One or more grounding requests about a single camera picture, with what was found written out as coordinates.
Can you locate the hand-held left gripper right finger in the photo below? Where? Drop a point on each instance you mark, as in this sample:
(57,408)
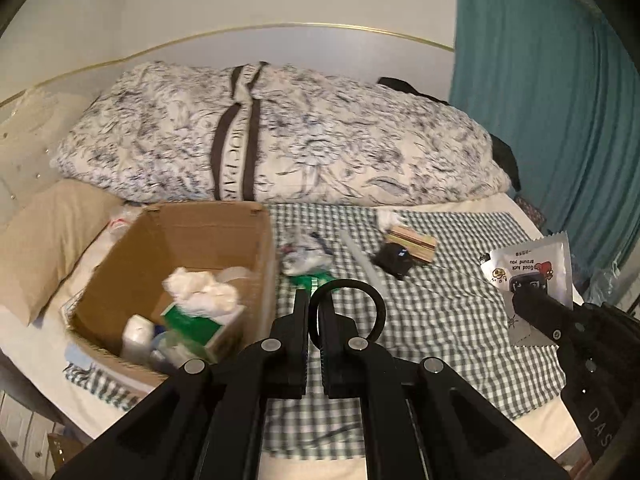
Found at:
(332,355)

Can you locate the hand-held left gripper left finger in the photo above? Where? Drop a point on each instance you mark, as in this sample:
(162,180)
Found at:
(300,340)

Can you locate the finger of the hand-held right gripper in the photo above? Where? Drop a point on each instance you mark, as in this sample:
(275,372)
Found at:
(537,310)

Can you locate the printed white sachet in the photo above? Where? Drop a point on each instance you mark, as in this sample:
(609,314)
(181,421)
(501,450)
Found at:
(530,265)

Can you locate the green plastic bottle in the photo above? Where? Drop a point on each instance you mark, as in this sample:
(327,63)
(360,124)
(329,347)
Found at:
(312,280)

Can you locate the silver plastic bag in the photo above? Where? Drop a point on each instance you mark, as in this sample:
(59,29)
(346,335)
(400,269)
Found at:
(302,257)

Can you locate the green and white medicine box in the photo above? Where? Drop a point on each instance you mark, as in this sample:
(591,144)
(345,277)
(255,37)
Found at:
(200,327)

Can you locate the cream cloth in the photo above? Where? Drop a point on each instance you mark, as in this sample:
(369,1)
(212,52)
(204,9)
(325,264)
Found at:
(200,287)

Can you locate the black device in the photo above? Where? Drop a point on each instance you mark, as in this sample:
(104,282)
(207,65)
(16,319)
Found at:
(395,260)

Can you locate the wooden tissue box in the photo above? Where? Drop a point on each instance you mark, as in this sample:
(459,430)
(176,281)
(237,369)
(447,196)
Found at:
(415,242)

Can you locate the white glove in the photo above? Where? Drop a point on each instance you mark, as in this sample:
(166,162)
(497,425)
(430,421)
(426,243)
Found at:
(390,220)

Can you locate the cardboard box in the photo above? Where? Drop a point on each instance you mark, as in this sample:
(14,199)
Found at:
(200,232)

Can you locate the white bottle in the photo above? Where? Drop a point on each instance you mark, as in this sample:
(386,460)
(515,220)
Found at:
(137,335)

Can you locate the clear plastic bag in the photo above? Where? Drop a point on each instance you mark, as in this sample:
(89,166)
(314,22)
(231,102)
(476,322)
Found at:
(602,280)

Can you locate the green checked cloth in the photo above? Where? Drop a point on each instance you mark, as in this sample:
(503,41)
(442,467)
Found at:
(450,350)

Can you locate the floral patterned fabric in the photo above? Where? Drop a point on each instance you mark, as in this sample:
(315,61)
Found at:
(532,210)

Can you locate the floral patterned pillow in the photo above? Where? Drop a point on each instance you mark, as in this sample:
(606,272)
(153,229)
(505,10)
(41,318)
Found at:
(350,150)

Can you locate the white plastic bag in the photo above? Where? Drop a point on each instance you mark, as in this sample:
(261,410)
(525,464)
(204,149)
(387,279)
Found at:
(117,222)

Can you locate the teal curtain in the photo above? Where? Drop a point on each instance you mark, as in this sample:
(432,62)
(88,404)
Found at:
(540,85)

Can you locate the beige pillow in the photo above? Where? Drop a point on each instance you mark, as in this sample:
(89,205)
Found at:
(50,245)

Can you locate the white drawer cabinet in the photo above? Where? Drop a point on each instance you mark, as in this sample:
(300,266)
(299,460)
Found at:
(25,425)

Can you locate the white headboard with gold trim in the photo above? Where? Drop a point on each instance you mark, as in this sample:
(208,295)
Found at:
(175,55)

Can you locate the cream studded cushion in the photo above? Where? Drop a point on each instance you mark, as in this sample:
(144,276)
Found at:
(25,150)

